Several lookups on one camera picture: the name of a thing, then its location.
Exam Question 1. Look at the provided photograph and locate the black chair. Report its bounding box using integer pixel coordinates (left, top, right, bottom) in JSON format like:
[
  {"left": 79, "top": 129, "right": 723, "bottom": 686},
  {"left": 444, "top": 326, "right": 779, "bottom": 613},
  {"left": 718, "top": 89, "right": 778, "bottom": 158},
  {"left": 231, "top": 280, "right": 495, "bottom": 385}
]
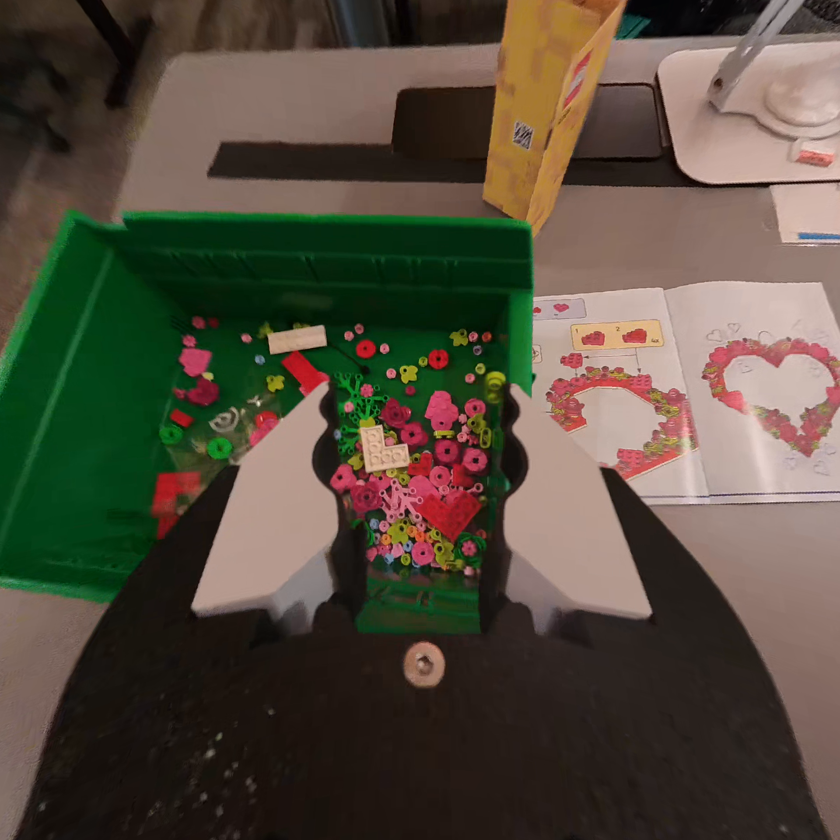
[{"left": 0, "top": 0, "right": 155, "bottom": 155}]

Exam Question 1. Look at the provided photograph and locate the green plastic bin with pieces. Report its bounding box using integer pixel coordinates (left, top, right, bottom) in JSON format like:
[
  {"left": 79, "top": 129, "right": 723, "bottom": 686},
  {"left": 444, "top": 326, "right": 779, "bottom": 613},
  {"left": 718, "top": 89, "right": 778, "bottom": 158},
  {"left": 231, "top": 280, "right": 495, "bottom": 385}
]
[{"left": 0, "top": 210, "right": 536, "bottom": 634}]

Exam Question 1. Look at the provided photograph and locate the pile of lego pieces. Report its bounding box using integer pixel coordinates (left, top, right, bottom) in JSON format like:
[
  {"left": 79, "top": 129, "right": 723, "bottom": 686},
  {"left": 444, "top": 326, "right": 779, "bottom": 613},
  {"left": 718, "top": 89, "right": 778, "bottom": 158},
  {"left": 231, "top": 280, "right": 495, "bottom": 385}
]
[{"left": 154, "top": 315, "right": 509, "bottom": 578}]

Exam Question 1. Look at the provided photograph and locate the open instruction booklet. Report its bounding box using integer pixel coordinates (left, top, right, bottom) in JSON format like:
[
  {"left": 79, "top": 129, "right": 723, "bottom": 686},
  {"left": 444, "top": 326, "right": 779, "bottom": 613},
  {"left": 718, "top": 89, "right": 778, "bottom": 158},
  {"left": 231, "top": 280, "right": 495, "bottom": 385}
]
[{"left": 530, "top": 282, "right": 840, "bottom": 505}]

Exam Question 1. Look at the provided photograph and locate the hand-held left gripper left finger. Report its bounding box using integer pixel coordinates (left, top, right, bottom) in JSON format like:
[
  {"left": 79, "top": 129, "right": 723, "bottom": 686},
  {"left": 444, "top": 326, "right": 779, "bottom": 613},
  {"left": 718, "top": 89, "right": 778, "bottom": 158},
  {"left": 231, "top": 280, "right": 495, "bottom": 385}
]
[{"left": 190, "top": 382, "right": 358, "bottom": 639}]

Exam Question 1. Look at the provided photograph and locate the white lamp stand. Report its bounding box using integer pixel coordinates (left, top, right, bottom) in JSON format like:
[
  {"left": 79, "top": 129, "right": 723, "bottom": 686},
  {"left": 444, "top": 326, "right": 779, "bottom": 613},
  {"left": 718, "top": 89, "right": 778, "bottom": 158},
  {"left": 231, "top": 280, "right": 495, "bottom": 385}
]
[{"left": 656, "top": 0, "right": 840, "bottom": 186}]

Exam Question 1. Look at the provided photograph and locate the yellow cardboard box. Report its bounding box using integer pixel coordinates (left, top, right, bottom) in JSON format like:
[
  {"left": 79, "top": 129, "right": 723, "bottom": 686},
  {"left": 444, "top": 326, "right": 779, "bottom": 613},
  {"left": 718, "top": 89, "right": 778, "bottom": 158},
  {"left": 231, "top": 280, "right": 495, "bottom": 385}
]
[{"left": 482, "top": 0, "right": 627, "bottom": 237}]

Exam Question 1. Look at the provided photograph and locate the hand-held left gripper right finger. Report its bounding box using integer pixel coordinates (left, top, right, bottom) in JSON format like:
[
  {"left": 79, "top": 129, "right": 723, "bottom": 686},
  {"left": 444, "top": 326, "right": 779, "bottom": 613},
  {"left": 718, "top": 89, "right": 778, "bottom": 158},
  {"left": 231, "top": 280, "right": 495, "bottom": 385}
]
[{"left": 481, "top": 382, "right": 655, "bottom": 636}]

